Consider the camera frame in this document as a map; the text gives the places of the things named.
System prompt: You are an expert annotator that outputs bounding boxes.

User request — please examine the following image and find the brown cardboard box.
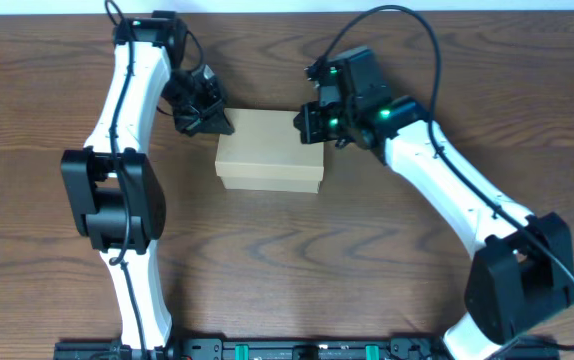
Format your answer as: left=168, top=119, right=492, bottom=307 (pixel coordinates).
left=215, top=108, right=324, bottom=193

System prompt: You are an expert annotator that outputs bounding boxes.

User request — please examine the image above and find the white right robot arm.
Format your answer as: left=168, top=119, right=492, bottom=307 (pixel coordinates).
left=294, top=90, right=574, bottom=359

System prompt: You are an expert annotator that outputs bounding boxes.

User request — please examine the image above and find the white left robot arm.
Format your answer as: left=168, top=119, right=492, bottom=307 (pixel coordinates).
left=54, top=1, right=234, bottom=359

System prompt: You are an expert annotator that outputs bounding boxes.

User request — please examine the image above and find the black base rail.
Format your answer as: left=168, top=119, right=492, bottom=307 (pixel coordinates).
left=53, top=337, right=560, bottom=360

